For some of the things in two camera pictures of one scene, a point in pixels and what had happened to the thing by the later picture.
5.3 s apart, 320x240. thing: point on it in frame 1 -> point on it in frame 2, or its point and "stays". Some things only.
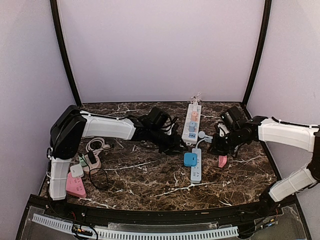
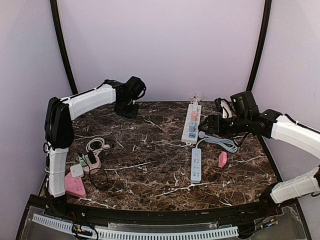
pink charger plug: x=194 y=117 stays
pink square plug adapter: x=222 y=161 stays
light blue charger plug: x=192 y=124 stays
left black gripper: x=174 y=145 -> x=133 y=114
